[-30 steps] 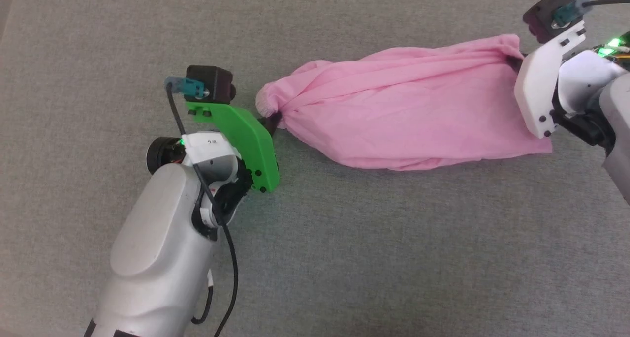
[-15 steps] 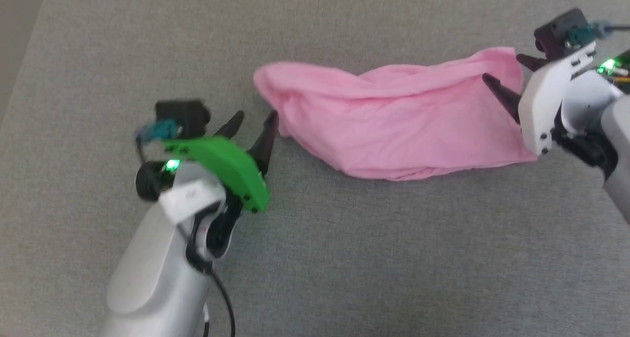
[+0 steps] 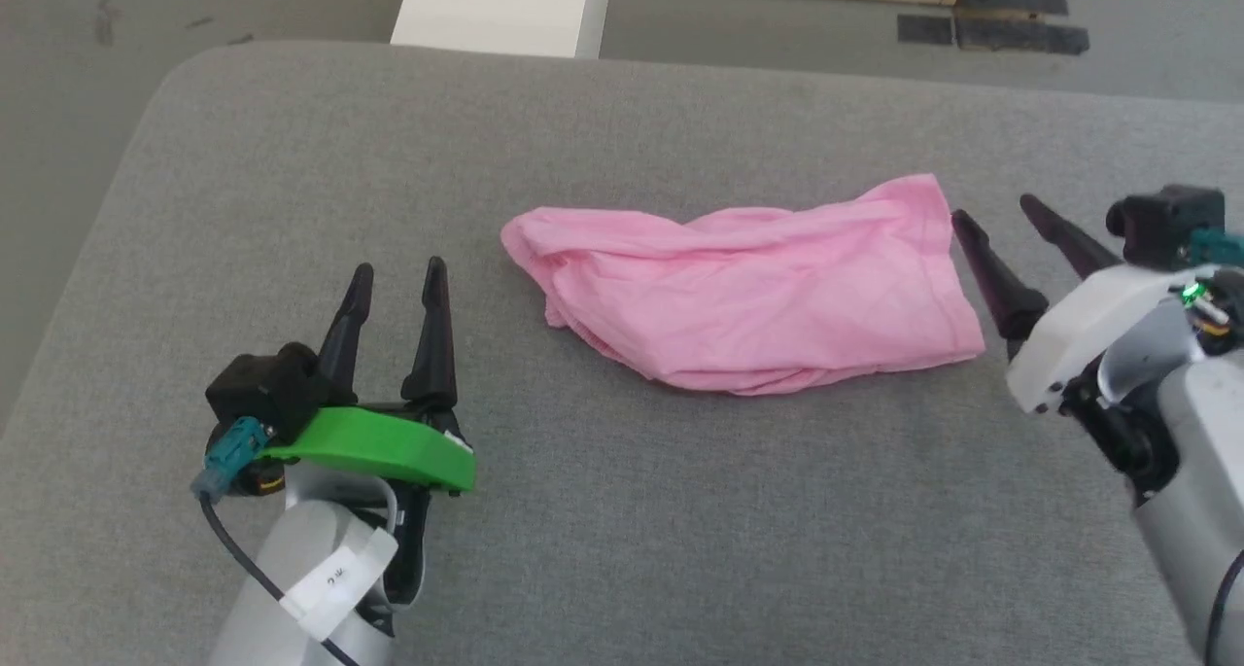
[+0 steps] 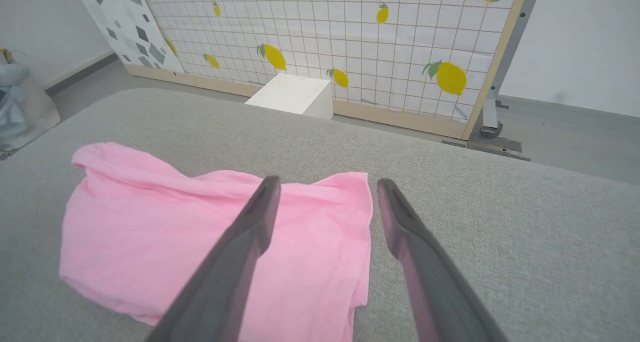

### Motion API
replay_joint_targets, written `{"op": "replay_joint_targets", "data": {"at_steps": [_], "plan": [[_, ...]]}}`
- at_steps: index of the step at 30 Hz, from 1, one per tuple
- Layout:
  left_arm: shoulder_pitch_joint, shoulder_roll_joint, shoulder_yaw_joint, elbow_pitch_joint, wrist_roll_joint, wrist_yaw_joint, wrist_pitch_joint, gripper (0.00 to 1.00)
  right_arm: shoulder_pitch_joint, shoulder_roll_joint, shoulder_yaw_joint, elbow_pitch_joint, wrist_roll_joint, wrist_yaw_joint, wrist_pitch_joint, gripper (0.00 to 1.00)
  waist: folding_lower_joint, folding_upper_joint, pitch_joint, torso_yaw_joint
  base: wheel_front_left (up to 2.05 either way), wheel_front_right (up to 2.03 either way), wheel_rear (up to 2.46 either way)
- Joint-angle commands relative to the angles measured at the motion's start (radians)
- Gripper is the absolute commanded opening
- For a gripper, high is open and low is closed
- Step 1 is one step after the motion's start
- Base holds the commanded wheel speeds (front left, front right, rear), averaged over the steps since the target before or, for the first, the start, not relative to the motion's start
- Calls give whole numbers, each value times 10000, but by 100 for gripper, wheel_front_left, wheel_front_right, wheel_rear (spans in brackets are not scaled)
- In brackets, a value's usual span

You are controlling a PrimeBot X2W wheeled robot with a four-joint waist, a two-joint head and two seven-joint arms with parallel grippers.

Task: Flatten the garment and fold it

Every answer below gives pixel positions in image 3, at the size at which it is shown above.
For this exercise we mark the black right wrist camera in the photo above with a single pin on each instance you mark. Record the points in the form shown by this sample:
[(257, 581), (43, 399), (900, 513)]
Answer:
[(1166, 224)]

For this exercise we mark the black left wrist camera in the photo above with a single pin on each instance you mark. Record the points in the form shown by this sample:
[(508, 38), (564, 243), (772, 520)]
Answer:
[(267, 389)]

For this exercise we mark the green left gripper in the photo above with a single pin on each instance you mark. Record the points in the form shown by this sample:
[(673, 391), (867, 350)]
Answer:
[(379, 447)]

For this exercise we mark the white box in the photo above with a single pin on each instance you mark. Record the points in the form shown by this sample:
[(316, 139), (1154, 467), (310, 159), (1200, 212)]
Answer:
[(496, 10)]

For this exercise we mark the white label tag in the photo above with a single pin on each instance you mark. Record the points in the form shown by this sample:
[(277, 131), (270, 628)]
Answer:
[(335, 578)]

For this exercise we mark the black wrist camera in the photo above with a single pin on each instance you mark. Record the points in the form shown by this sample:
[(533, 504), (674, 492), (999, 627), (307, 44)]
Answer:
[(267, 389), (1166, 224)]

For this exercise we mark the pink garment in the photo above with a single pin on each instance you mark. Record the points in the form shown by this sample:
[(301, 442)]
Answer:
[(758, 297)]

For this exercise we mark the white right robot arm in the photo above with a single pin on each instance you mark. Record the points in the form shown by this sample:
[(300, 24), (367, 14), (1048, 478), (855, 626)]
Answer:
[(1195, 452)]

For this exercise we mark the grey sofa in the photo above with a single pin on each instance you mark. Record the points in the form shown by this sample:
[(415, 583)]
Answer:
[(622, 530)]

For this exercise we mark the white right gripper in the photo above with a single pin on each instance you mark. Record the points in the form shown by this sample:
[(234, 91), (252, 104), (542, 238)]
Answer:
[(1088, 335)]

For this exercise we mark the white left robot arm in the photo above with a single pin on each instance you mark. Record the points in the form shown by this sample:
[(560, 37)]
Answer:
[(292, 569)]

